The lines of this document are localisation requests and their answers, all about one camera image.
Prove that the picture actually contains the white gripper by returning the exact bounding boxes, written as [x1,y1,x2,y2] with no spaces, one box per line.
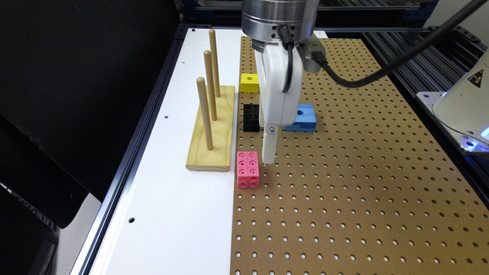
[255,44,303,164]

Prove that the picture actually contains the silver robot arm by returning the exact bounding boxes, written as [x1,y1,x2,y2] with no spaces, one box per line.
[241,0,319,164]

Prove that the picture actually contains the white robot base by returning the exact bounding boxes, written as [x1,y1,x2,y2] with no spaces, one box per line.
[416,52,488,154]

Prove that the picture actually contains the black cube block cluster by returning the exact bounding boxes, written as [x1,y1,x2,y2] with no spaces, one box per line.
[243,104,261,132]

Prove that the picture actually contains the blue block with hole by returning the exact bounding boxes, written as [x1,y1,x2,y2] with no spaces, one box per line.
[284,104,317,132]

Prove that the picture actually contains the pink cube block cluster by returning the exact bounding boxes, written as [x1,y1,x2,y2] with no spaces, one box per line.
[236,151,260,189]

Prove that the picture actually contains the yellow block with hole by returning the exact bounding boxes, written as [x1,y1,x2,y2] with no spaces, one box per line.
[240,73,259,93]

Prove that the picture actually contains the wooden peg stand base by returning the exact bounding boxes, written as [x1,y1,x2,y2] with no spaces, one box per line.
[186,86,235,172]

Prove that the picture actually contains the front wooden peg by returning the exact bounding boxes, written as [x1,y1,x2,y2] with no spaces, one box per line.
[196,76,214,150]

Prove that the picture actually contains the wooden peg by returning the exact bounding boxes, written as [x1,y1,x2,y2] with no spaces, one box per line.
[203,50,217,121]
[209,28,221,98]
[196,76,214,150]

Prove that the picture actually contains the middle wooden peg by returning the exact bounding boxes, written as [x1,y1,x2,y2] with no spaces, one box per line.
[203,50,217,121]

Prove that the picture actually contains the rear wooden peg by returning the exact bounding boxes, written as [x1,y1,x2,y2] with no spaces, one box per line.
[209,28,221,98]

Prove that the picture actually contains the white table board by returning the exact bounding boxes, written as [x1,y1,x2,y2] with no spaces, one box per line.
[90,28,235,274]

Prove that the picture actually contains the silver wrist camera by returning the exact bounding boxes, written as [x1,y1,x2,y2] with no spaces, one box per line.
[297,34,325,73]

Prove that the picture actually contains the black aluminium frame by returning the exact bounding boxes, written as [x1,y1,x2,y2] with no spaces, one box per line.
[70,0,489,275]

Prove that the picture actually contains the black cable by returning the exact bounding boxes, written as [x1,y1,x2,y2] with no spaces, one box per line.
[277,0,489,93]

